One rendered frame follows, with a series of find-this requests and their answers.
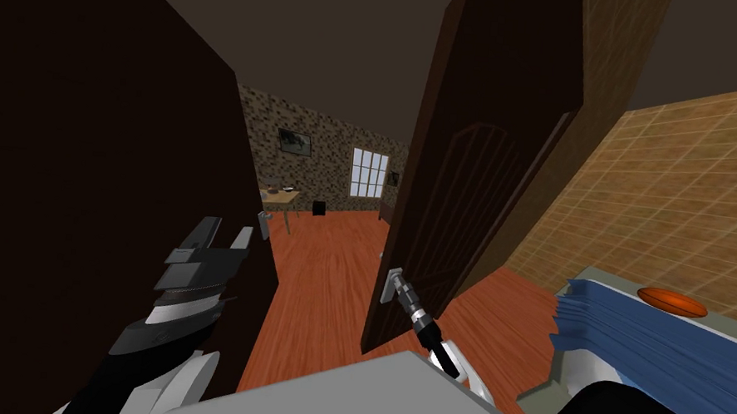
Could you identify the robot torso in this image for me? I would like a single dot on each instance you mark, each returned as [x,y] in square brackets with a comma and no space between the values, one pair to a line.
[358,406]

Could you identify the dark framed wall picture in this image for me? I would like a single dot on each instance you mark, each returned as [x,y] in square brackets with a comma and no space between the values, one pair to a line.
[295,142]

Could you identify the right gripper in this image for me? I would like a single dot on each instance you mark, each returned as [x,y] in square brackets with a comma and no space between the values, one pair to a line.
[409,296]

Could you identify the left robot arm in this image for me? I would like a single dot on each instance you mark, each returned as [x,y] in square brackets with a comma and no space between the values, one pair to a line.
[150,341]

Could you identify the small dark wall picture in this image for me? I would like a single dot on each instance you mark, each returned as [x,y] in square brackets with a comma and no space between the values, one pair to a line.
[393,179]

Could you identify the small black box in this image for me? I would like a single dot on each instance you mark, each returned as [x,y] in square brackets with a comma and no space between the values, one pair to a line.
[319,208]

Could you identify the white barred window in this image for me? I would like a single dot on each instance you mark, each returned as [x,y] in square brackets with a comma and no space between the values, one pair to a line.
[369,174]

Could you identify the orange oval ball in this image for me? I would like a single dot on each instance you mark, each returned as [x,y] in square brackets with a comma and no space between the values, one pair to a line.
[672,302]

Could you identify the light wooden table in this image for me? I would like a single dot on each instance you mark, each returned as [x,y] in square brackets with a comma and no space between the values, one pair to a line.
[281,196]

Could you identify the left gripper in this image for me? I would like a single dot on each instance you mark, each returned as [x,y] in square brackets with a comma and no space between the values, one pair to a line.
[199,272]

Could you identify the dark brown door leaf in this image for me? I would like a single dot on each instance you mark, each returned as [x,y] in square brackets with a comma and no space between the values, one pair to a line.
[478,176]
[80,142]

